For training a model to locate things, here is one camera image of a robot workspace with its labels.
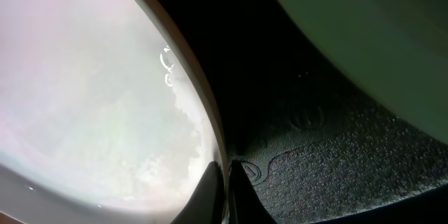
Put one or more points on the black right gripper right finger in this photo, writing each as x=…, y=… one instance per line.
x=245, y=206

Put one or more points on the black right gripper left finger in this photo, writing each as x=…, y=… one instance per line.
x=206, y=205

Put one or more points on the white plate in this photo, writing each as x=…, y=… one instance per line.
x=106, y=114

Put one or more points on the black round tray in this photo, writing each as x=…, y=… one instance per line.
x=315, y=147

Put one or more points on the mint green plate right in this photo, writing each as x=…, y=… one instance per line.
x=394, y=50

